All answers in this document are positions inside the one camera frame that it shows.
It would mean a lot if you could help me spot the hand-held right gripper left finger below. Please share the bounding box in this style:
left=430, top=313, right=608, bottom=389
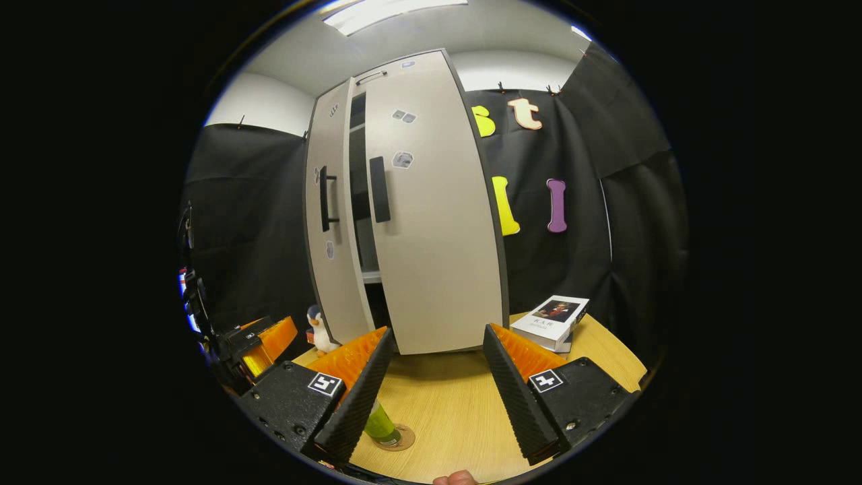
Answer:
left=237, top=327, right=393, bottom=467

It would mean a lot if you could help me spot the penguin plush toy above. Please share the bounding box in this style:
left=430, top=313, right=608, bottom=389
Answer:
left=306, top=304, right=341, bottom=356

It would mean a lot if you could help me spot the white cabinet with dark interior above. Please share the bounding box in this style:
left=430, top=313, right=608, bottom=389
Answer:
left=347, top=48, right=511, bottom=356

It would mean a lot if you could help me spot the white book with portrait cover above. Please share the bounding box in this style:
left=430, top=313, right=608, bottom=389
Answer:
left=510, top=295, right=591, bottom=354

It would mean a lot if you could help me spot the large ceiling light panel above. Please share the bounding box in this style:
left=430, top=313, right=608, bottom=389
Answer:
left=322, top=0, right=469, bottom=37

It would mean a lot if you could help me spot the black backdrop cloth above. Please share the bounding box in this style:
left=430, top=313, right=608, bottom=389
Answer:
left=178, top=40, right=691, bottom=378

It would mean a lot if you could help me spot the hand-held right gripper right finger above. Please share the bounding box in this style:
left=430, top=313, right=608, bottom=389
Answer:
left=482, top=323, right=639, bottom=467

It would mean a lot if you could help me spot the white cabinet drawer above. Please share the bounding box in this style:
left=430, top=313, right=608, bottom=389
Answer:
left=352, top=49, right=451, bottom=92

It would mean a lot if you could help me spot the white cabinet door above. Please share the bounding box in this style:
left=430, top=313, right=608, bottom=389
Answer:
left=304, top=77, right=376, bottom=346
left=364, top=67, right=507, bottom=356

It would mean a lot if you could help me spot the round wooden coaster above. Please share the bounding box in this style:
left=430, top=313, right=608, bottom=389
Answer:
left=374, top=423, right=416, bottom=451

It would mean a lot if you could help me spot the green label clear bottle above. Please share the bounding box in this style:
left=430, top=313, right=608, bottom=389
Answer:
left=364, top=399, right=403, bottom=447

